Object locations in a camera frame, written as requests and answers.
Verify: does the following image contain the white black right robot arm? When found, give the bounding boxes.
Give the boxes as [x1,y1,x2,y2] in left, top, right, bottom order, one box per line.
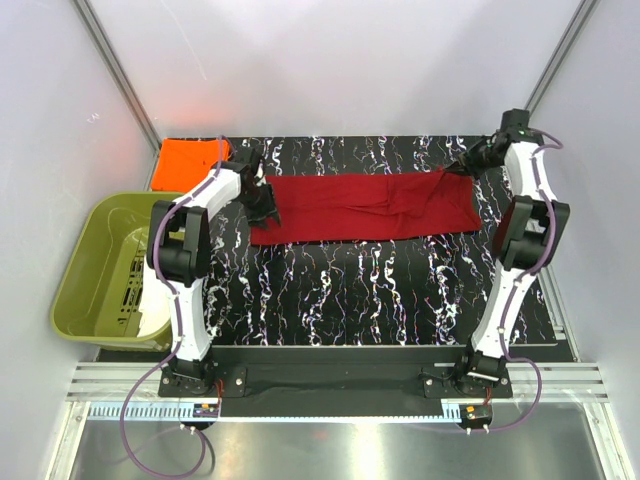
[446,109,570,397]

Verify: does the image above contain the right orange connector block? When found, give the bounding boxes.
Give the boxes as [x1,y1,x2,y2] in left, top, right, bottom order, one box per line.
[461,404,493,421]

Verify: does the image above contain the olive green plastic bin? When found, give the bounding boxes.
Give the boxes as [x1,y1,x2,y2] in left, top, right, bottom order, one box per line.
[50,191,179,352]

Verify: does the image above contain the aluminium frame rail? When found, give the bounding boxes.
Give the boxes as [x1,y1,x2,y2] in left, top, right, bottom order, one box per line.
[64,362,611,401]

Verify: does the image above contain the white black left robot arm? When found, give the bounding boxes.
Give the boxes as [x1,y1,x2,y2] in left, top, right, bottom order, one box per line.
[144,147,280,396]

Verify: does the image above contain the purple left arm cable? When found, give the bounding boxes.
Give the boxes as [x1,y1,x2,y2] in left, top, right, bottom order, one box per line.
[119,134,226,476]

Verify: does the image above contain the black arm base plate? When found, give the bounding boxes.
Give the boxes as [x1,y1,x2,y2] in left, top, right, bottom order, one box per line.
[159,346,512,421]

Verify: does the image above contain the folded orange t shirt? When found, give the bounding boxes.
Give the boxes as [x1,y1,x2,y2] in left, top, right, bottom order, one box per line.
[150,139,231,193]

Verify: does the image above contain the left orange connector block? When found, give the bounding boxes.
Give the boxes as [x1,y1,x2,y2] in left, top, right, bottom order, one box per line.
[193,403,219,418]

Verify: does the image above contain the red t shirt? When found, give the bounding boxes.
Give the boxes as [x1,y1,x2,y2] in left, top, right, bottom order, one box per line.
[250,170,482,246]

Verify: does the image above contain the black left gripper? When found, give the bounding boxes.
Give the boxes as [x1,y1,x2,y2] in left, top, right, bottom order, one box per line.
[236,182,281,232]

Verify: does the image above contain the orange connector block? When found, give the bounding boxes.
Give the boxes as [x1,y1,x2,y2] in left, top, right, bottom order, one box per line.
[193,403,219,418]
[461,404,493,421]

